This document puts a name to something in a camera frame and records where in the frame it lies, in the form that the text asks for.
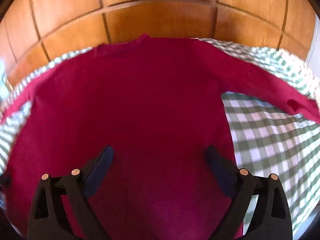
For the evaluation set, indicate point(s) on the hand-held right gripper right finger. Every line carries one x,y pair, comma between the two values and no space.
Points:
215,161

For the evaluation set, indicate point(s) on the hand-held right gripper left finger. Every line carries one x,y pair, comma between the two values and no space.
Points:
103,161

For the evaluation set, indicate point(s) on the red sweater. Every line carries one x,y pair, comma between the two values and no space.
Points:
150,92

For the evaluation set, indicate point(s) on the green checked blanket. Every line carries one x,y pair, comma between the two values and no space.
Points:
270,142

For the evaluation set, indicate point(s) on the wooden panelled wardrobe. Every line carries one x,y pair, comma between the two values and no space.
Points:
160,20

